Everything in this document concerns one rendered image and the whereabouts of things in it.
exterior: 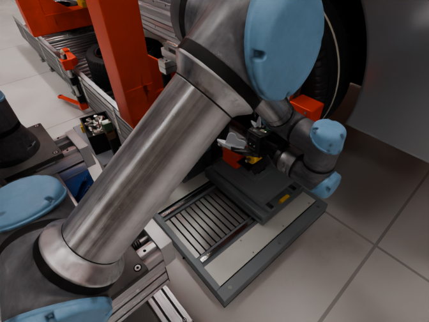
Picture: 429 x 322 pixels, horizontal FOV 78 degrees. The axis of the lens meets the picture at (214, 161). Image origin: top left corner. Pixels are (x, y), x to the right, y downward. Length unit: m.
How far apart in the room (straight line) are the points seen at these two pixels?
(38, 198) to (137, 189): 0.20
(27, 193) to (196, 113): 0.31
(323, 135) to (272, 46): 0.37
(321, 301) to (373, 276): 0.32
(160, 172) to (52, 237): 0.16
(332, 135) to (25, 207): 0.56
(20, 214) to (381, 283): 1.55
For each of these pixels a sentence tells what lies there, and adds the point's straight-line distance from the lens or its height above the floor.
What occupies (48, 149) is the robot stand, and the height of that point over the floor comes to 0.82.
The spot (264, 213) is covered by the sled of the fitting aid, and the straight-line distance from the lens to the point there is 1.51.
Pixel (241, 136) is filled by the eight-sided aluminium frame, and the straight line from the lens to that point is 1.21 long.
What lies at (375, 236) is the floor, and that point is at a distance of 1.82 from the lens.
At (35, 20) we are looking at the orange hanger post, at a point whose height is 0.66.
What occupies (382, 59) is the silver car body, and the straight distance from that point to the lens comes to 1.03.
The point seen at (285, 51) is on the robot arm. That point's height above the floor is 1.25.
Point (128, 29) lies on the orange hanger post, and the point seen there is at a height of 1.00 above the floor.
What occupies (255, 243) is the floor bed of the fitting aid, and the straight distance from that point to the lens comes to 1.48.
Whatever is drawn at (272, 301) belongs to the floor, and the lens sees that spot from 1.46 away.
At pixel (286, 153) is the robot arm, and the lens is 0.73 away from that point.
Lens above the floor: 1.35
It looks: 43 degrees down
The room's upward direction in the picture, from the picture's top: 1 degrees counter-clockwise
